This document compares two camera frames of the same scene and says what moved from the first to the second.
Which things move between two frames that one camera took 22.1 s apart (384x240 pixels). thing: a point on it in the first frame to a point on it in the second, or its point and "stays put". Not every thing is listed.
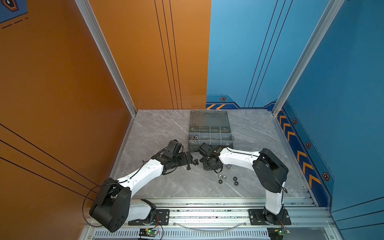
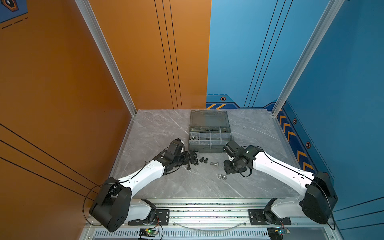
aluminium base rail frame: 224,219 stays put
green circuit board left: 146,232 stays put
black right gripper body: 208,166 to 232,167
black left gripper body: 180,160 stays put
